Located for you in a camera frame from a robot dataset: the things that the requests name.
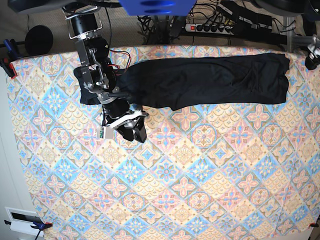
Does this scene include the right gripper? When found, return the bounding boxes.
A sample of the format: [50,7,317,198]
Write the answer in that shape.
[96,97,149,143]

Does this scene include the black t-shirt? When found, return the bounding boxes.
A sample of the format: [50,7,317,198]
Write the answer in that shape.
[73,52,291,111]

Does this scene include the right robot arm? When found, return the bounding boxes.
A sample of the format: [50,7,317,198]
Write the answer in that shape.
[7,0,148,143]

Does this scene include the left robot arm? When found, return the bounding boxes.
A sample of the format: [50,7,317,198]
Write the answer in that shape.
[302,0,320,71]

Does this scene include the patterned tablecloth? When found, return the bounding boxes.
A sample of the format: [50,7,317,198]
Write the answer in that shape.
[6,52,320,240]

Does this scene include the white power strip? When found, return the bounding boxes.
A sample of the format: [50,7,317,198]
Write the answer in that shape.
[184,23,233,35]

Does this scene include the blue clamp bottom left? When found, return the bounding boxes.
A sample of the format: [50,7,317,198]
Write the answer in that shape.
[4,220,53,240]

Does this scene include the blue clamp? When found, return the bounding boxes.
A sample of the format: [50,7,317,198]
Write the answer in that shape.
[4,220,53,240]
[0,38,25,54]

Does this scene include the black round stool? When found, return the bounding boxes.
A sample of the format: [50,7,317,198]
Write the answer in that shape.
[24,25,54,56]

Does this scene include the white floor outlet box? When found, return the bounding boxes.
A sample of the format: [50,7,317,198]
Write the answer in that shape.
[4,206,42,237]

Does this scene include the blue clamp top left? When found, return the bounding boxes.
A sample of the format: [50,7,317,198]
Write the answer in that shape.
[0,38,25,54]

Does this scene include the orange clamp bottom right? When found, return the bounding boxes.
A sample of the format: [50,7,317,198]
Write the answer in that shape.
[309,222,319,228]

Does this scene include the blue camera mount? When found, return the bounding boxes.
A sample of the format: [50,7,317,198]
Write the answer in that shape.
[118,0,196,17]

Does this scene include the aluminium frame post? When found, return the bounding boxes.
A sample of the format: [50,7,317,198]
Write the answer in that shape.
[283,15,313,53]

